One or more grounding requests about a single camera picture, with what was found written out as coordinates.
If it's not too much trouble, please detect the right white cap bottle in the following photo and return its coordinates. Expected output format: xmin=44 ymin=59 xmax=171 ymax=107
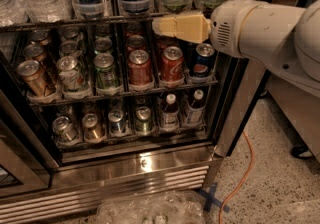
xmin=184 ymin=89 xmax=205 ymax=125

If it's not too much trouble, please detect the bottom gold can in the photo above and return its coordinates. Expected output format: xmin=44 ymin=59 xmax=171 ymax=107
xmin=82 ymin=113 xmax=103 ymax=141

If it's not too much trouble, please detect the front right red cola can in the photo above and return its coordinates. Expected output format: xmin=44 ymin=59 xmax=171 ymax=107
xmin=160 ymin=46 xmax=184 ymax=82

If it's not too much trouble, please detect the clear plastic wrap pack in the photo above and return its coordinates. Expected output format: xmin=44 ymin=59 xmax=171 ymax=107
xmin=96 ymin=191 xmax=206 ymax=224

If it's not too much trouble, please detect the open fridge door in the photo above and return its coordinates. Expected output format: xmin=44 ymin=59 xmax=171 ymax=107
xmin=212 ymin=0 xmax=307 ymax=157

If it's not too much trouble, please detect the white cap bottle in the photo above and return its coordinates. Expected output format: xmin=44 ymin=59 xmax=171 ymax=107
xmin=160 ymin=94 xmax=179 ymax=129
xmin=184 ymin=89 xmax=205 ymax=125

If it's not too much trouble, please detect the front white green soda can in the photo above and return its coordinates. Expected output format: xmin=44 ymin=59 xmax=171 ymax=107
xmin=56 ymin=56 xmax=88 ymax=92

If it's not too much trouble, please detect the bottom blue silver can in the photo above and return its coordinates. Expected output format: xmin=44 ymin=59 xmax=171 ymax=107
xmin=108 ymin=109 xmax=126 ymax=134

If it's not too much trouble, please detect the gold soda can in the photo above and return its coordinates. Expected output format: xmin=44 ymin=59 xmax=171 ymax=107
xmin=23 ymin=44 xmax=50 ymax=68
xmin=17 ymin=60 xmax=56 ymax=97

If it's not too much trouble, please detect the orange power cable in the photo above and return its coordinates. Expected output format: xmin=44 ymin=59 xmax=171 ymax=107
xmin=218 ymin=130 xmax=256 ymax=224

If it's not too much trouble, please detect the stainless steel drinks fridge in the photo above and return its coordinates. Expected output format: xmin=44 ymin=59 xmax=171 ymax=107
xmin=0 ymin=0 xmax=222 ymax=224

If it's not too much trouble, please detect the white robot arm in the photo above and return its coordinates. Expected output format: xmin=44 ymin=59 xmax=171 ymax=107
xmin=152 ymin=0 xmax=320 ymax=97

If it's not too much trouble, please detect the front gold soda can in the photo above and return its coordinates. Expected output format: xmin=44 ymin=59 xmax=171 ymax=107
xmin=17 ymin=60 xmax=56 ymax=97

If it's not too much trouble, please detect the blue tape cross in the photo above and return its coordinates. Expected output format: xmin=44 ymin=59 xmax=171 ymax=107
xmin=198 ymin=182 xmax=222 ymax=212

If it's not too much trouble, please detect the bottom silver white can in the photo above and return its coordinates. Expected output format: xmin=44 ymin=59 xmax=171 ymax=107
xmin=52 ymin=116 xmax=78 ymax=143

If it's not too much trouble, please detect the front blue pepsi can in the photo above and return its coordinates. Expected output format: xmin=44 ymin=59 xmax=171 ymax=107
xmin=190 ymin=43 xmax=215 ymax=77

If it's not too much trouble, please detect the front left red soda can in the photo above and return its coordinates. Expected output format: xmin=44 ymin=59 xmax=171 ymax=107
xmin=128 ymin=50 xmax=152 ymax=86

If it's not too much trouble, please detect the left white cap bottle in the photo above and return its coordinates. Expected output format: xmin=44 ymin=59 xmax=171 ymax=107
xmin=160 ymin=94 xmax=179 ymax=129

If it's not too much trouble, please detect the bottom green can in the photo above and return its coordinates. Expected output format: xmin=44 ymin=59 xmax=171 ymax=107
xmin=135 ymin=106 xmax=153 ymax=133

